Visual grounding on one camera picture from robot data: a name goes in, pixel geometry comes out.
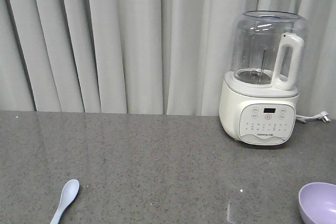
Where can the purple plastic bowl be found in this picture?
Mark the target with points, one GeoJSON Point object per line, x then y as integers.
{"type": "Point", "coordinates": [317, 202]}

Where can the grey pleated curtain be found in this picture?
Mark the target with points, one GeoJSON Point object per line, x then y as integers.
{"type": "Point", "coordinates": [144, 56]}

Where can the light blue plastic spoon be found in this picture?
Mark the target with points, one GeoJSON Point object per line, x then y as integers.
{"type": "Point", "coordinates": [68, 195]}

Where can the white blender with clear jar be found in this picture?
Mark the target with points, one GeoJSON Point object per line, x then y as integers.
{"type": "Point", "coordinates": [259, 93]}

